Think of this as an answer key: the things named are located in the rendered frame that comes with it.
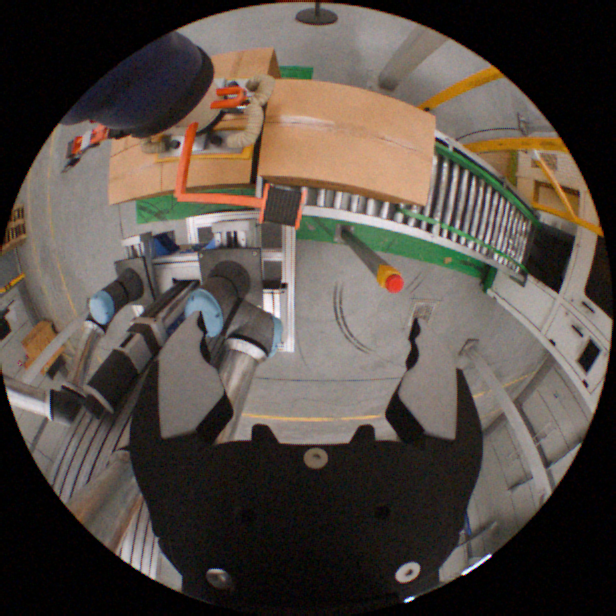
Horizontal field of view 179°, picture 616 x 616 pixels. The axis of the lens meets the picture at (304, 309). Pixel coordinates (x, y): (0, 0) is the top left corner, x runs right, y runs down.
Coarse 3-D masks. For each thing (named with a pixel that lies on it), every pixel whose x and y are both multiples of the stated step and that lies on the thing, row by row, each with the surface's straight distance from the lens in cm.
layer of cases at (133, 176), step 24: (264, 48) 157; (216, 72) 154; (240, 72) 145; (264, 72) 140; (240, 120) 125; (120, 144) 184; (120, 168) 176; (144, 168) 155; (168, 168) 140; (192, 168) 129; (216, 168) 121; (240, 168) 116; (120, 192) 173; (144, 192) 152; (168, 192) 161
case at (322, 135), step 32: (288, 96) 79; (320, 96) 79; (352, 96) 81; (384, 96) 85; (288, 128) 73; (320, 128) 73; (352, 128) 75; (384, 128) 78; (416, 128) 85; (288, 160) 69; (320, 160) 69; (352, 160) 71; (384, 160) 74; (416, 160) 80; (352, 192) 99; (384, 192) 73; (416, 192) 78
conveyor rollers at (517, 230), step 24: (432, 168) 134; (456, 168) 146; (336, 192) 109; (432, 192) 131; (480, 192) 162; (384, 216) 116; (408, 216) 125; (456, 216) 146; (504, 216) 188; (504, 240) 193; (504, 264) 200
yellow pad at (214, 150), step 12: (216, 132) 64; (228, 132) 62; (240, 132) 61; (168, 144) 72; (180, 144) 69; (216, 144) 60; (252, 144) 59; (156, 156) 75; (168, 156) 71; (192, 156) 66; (204, 156) 64; (216, 156) 62; (228, 156) 60; (240, 156) 59
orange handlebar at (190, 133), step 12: (240, 96) 52; (216, 108) 55; (96, 132) 90; (192, 132) 54; (192, 144) 54; (180, 156) 53; (180, 168) 53; (180, 180) 52; (180, 192) 52; (240, 204) 45; (252, 204) 44
